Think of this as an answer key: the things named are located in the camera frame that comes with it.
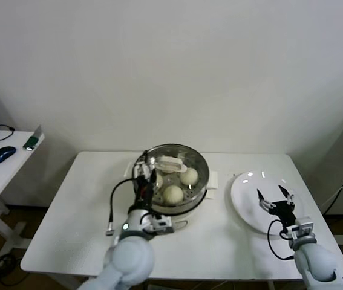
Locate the white steamed baozi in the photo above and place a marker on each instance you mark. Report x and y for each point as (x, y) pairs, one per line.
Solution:
(173, 194)
(159, 180)
(168, 171)
(189, 177)

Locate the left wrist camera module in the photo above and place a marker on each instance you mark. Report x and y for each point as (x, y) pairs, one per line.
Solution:
(162, 224)

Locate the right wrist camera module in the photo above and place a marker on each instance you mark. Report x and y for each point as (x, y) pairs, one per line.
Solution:
(302, 228)

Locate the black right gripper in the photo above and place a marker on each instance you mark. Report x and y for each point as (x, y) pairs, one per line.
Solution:
(283, 211)

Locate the white electric cooking pot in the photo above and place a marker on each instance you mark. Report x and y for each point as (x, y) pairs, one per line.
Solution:
(190, 216)

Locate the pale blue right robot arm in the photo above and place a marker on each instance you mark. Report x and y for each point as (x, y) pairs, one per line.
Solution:
(316, 262)

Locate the round glass pot lid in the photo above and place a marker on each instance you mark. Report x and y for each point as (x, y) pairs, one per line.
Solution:
(171, 164)

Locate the white round plate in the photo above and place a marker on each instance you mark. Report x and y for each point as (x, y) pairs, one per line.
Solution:
(246, 208)

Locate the white side desk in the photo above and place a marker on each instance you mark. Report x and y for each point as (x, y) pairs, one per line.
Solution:
(5, 178)

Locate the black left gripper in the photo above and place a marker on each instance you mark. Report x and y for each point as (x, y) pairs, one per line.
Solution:
(144, 194)

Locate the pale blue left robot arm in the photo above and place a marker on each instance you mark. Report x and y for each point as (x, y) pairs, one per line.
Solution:
(129, 259)

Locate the stainless steel steamer basket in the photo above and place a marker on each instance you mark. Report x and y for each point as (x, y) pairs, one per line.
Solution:
(203, 187)

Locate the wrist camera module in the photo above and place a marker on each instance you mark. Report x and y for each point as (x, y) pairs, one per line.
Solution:
(302, 228)
(162, 224)

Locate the blue computer mouse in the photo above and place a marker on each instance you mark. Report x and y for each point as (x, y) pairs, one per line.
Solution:
(1, 154)

